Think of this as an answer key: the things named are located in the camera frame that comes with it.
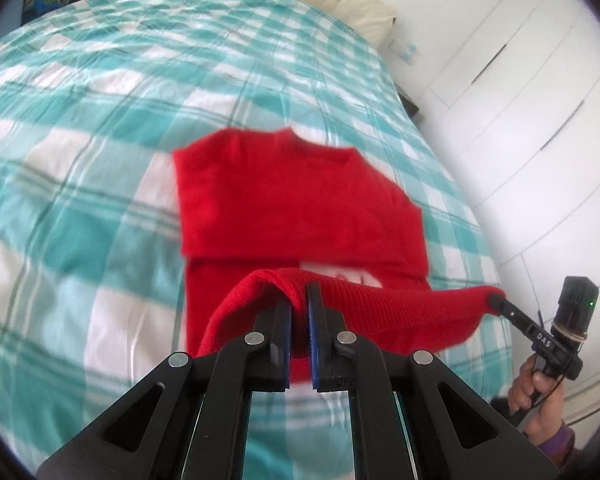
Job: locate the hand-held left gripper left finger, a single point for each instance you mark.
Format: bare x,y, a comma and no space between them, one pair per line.
280,335

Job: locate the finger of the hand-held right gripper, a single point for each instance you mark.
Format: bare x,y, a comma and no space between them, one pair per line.
510,311

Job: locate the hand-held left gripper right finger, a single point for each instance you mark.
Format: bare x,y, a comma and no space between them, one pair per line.
314,340

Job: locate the red sweater with rabbit print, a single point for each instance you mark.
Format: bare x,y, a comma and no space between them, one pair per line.
280,200

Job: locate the person's right forearm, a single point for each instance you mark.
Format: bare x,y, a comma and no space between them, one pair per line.
555,449

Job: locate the person's right hand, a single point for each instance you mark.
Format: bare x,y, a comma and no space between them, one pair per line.
521,390

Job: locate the white wardrobe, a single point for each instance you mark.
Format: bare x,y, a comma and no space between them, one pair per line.
530,110

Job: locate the teal checked blanket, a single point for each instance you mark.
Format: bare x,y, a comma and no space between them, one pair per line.
80,160

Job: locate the white wall socket panel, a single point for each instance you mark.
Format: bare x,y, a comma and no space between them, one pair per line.
405,50

